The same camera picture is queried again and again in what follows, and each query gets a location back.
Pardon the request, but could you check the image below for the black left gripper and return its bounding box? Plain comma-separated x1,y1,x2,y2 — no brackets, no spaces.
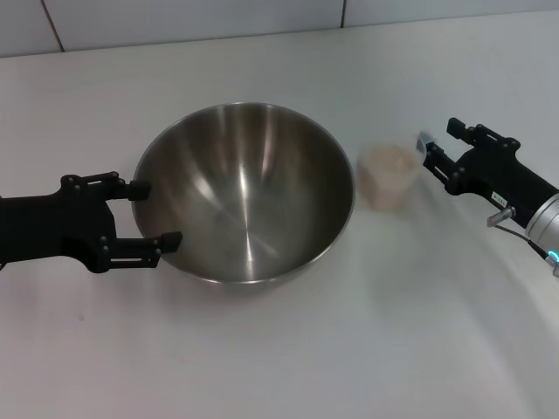
0,172,183,275

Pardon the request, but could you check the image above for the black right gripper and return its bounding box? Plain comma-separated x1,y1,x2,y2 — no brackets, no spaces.
417,116,559,229

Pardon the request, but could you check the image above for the stainless steel mixing bowl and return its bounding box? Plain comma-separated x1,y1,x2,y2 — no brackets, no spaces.
130,102,355,285

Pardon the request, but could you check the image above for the right wrist cable with plug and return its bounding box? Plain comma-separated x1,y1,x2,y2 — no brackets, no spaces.
487,207,554,263

